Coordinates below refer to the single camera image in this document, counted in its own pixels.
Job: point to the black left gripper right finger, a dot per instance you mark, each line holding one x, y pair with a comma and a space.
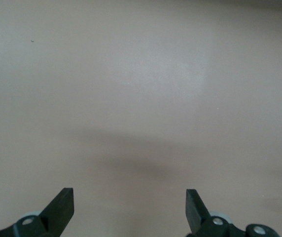
197, 217

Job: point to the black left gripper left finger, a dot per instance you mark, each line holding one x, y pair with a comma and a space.
54, 214

